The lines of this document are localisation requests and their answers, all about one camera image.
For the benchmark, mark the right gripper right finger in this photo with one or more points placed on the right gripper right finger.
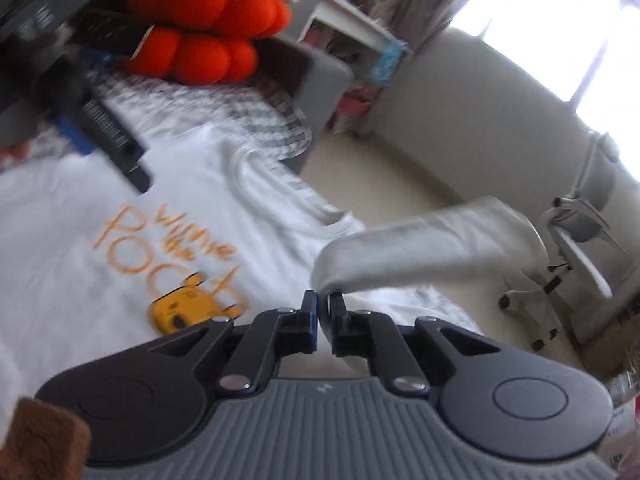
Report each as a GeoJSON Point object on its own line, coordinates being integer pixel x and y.
{"type": "Point", "coordinates": [376, 338]}

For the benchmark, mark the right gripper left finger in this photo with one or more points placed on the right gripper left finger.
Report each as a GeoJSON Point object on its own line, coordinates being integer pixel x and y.
{"type": "Point", "coordinates": [272, 336]}

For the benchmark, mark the white Pooh t-shirt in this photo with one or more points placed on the white Pooh t-shirt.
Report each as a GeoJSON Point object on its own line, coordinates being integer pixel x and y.
{"type": "Point", "coordinates": [394, 270]}

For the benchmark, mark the orange knotted plush cushion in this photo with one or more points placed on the orange knotted plush cushion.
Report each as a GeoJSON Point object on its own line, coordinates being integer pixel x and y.
{"type": "Point", "coordinates": [202, 42]}

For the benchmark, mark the grey office chair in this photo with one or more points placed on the grey office chair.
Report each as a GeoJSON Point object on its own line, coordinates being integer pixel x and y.
{"type": "Point", "coordinates": [573, 220]}

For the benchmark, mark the brown plush toy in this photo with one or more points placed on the brown plush toy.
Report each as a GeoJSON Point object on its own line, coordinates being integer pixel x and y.
{"type": "Point", "coordinates": [44, 442]}

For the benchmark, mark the white bookshelf desk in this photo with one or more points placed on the white bookshelf desk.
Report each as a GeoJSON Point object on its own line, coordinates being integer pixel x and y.
{"type": "Point", "coordinates": [366, 46]}

